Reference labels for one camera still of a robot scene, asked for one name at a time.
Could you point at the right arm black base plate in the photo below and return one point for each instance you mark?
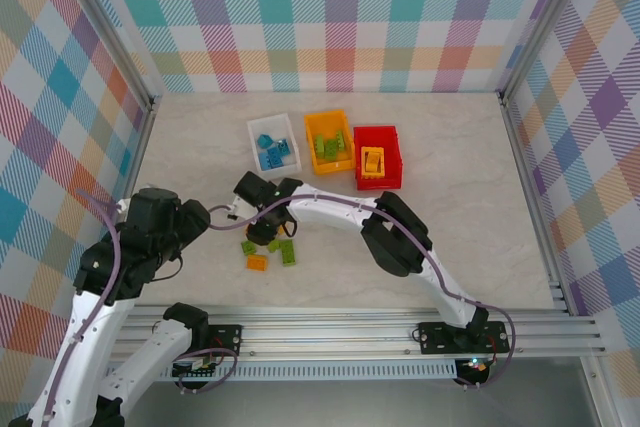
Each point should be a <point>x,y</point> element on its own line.
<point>435,339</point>

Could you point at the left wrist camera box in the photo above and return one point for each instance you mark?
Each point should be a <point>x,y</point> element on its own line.
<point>123,204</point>

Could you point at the aluminium frame post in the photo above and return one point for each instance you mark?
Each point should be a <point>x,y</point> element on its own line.
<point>119,32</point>
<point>544,22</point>

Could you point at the small green lego brick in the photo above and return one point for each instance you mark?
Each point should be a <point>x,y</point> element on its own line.
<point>273,245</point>
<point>246,247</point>

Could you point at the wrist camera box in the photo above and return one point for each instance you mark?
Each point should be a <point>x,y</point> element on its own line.
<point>123,204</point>
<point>240,208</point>

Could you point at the aluminium mounting rail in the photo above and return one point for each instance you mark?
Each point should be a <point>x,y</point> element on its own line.
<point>325,337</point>

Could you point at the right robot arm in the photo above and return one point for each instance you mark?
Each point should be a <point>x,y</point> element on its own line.
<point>400,237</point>

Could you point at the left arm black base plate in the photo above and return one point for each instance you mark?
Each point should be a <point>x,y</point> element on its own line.
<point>230,339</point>

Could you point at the white plastic bin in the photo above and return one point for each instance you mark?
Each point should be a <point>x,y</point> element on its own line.
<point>260,127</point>

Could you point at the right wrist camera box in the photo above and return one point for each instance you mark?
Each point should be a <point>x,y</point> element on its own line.
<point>240,208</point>

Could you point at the aluminium side rail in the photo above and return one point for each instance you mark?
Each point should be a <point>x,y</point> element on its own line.
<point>141,147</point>
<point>520,147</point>

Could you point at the yellow lego window frame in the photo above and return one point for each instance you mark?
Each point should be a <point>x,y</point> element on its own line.
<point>372,175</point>

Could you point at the red plastic bin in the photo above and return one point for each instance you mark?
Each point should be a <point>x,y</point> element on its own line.
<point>392,157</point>

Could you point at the yellow plastic bin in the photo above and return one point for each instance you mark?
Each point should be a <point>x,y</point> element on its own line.
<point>330,168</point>

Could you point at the yellow sloped lego brick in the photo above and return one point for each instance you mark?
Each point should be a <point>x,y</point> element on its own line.
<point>370,167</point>

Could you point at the small blue lego brick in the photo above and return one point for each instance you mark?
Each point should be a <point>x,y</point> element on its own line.
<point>283,146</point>

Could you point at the long green lego brick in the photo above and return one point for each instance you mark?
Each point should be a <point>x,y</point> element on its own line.
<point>289,252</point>

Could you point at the light blue sloped lego brick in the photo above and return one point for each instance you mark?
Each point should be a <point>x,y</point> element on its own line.
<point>264,141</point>

